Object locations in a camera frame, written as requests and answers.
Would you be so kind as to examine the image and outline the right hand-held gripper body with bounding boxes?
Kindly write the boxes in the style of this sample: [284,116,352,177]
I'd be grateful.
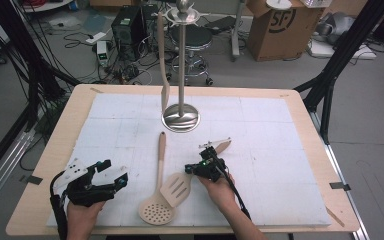
[193,137,232,183]

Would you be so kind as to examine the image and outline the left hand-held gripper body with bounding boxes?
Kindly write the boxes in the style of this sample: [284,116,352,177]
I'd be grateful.
[51,158,123,208]

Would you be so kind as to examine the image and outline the beige skimmer spoon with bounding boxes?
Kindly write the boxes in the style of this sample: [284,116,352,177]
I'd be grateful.
[138,131,177,226]

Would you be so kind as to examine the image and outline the beige slotted spatula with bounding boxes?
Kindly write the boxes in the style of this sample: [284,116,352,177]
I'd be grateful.
[159,139,233,209]

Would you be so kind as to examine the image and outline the steel utensil stand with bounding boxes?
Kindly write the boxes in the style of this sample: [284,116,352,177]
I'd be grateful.
[152,0,212,134]

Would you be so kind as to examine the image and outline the person's left hand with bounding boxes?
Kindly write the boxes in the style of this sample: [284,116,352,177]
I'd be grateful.
[65,199,106,234]

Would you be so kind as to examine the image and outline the person's right hand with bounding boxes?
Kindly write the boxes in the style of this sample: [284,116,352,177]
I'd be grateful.
[198,173,237,214]

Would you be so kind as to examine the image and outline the grey tape piece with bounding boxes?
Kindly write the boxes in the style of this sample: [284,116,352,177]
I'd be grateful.
[19,174,44,186]
[329,181,352,192]

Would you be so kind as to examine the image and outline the white device green display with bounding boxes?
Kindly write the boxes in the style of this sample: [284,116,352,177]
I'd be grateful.
[95,40,110,67]

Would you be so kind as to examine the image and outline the black round stool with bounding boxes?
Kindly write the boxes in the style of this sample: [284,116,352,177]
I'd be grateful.
[164,23,214,87]

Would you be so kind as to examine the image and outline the white stand pole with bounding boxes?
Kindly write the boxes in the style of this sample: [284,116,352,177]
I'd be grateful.
[230,0,248,63]

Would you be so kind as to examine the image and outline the white power strip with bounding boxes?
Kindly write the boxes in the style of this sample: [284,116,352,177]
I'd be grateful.
[85,31,108,46]

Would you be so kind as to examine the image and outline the cardboard box round logo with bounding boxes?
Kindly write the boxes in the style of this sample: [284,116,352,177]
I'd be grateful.
[245,0,326,63]

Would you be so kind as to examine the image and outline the black laptop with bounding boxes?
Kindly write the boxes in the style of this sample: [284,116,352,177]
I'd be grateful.
[203,15,238,35]

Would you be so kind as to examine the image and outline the black computer tower green sticker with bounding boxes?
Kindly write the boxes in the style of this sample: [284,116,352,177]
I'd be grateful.
[110,4,148,63]

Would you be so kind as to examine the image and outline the white flat board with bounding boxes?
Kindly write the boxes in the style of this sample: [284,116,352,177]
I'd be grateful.
[307,39,378,61]

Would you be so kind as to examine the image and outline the white round disc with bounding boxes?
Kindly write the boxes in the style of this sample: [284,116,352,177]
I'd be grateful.
[265,0,293,11]

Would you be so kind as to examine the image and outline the round white table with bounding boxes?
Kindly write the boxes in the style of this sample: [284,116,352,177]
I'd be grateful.
[21,0,75,14]

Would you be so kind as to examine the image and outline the grey bag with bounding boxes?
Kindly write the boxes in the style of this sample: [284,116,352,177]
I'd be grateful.
[314,12,357,46]

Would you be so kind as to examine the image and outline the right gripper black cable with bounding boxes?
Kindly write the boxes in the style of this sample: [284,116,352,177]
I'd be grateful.
[213,154,252,221]

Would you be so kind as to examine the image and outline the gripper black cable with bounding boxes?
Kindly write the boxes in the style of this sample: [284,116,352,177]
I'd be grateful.
[213,154,252,221]
[49,171,68,240]

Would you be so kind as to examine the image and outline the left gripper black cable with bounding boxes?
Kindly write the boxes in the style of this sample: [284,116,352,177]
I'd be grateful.
[49,171,68,240]

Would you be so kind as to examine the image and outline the aluminium rail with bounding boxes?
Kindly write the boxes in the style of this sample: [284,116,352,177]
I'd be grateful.
[0,128,37,219]
[309,111,371,240]

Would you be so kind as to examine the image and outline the tangle of floor cables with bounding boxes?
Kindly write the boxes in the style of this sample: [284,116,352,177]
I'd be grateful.
[63,31,181,86]

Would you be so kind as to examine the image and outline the black metal frame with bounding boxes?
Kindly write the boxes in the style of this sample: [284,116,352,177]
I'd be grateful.
[0,0,81,133]
[293,0,384,145]

